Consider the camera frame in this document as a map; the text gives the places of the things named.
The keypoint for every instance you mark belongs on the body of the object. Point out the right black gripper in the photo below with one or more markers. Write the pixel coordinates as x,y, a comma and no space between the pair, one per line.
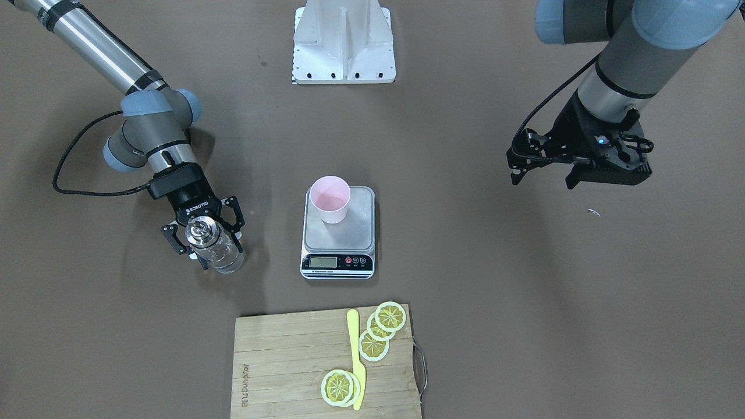
192,202

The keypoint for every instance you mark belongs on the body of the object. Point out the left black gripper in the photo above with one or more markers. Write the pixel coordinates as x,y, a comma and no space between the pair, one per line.
568,129

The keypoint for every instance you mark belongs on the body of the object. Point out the glass sauce dispenser bottle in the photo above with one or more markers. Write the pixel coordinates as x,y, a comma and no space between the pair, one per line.
214,244

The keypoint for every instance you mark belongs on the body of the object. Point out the pink plastic cup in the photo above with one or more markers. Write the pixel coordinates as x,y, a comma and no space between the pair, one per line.
330,195

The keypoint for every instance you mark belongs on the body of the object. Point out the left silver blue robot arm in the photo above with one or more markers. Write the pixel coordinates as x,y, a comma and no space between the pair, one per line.
646,43

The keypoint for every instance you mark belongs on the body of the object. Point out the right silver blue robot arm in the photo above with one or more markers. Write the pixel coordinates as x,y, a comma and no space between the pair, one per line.
157,120

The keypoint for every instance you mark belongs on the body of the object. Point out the digital kitchen scale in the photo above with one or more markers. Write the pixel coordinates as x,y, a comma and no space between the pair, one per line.
343,250

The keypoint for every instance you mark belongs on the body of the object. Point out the wooden cutting board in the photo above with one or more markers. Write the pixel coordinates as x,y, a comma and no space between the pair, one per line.
280,360

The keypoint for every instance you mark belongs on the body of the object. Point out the lemon slice single front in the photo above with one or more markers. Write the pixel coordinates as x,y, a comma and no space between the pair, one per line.
336,388

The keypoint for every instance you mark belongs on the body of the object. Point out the yellow plastic knife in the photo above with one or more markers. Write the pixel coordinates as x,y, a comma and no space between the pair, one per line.
358,368

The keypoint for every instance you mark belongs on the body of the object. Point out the lemon slice under front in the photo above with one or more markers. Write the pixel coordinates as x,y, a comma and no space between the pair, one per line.
356,390

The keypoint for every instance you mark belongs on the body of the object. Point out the lemon slice near handle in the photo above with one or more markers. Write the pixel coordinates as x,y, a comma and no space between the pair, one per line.
390,316

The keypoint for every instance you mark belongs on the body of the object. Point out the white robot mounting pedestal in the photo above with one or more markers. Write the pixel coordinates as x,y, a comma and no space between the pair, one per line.
343,42

